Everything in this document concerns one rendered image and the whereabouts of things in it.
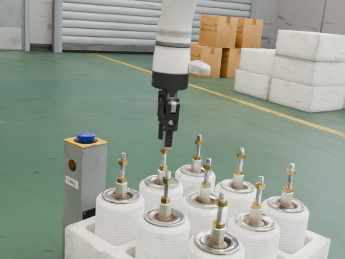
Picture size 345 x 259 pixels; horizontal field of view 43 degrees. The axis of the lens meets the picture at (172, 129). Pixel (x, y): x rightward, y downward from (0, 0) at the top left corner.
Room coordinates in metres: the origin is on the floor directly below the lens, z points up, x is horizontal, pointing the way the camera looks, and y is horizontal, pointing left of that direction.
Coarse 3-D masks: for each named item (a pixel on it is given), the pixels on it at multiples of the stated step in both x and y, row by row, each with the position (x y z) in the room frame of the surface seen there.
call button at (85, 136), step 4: (80, 132) 0.96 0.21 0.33; (84, 132) 0.97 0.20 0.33; (88, 132) 0.97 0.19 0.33; (80, 136) 0.94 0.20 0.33; (84, 136) 0.94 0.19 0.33; (88, 136) 0.94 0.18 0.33; (92, 136) 0.95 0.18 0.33; (80, 140) 0.94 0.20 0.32; (84, 140) 0.94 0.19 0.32; (88, 140) 0.94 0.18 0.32; (92, 140) 0.95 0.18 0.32
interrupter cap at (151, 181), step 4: (148, 176) 0.92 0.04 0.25; (152, 176) 0.92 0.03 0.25; (156, 176) 0.93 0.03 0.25; (144, 180) 0.90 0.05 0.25; (148, 180) 0.90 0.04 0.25; (152, 180) 0.90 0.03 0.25; (156, 180) 0.91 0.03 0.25; (172, 180) 0.91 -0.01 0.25; (176, 180) 0.91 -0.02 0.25; (148, 184) 0.87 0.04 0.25; (152, 184) 0.88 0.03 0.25; (156, 184) 0.88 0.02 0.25; (160, 184) 0.89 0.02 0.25; (172, 184) 0.89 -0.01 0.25; (176, 184) 0.89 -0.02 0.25; (156, 188) 0.86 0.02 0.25; (160, 188) 0.86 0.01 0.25; (172, 188) 0.87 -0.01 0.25
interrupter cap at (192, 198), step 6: (192, 192) 0.85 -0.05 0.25; (198, 192) 0.85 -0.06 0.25; (186, 198) 0.82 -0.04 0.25; (192, 198) 0.82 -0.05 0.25; (198, 198) 0.83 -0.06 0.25; (210, 198) 0.84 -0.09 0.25; (216, 198) 0.83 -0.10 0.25; (192, 204) 0.80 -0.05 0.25; (198, 204) 0.80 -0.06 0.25; (204, 204) 0.80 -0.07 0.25; (210, 204) 0.80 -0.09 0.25
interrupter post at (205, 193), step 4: (200, 188) 0.82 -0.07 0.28; (204, 188) 0.81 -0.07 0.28; (208, 188) 0.82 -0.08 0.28; (200, 192) 0.82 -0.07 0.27; (204, 192) 0.81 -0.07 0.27; (208, 192) 0.81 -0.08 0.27; (200, 196) 0.82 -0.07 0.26; (204, 196) 0.81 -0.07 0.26; (208, 196) 0.81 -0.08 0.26; (200, 200) 0.82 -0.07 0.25; (204, 200) 0.81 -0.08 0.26; (208, 200) 0.82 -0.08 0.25
